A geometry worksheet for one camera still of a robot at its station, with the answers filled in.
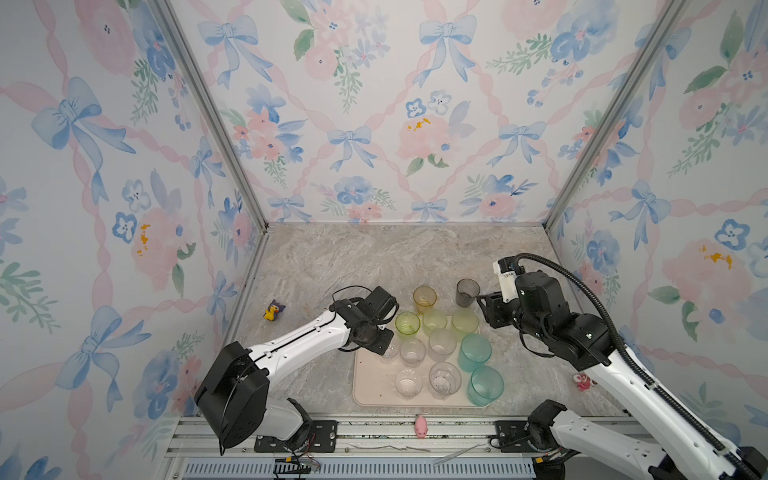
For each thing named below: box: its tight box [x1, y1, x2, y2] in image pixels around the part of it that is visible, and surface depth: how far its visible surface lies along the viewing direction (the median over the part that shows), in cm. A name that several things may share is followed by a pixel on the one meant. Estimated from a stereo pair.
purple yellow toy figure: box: [263, 299, 286, 321], surface depth 95 cm
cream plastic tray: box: [352, 315, 480, 409], surface depth 83 cm
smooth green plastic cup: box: [395, 310, 421, 339], surface depth 92 cm
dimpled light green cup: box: [422, 310, 448, 334], surface depth 93 cm
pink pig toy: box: [415, 415, 428, 439], surface depth 76 cm
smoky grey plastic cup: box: [456, 278, 481, 308], surface depth 97 cm
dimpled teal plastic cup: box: [467, 366, 505, 407], surface depth 76 cm
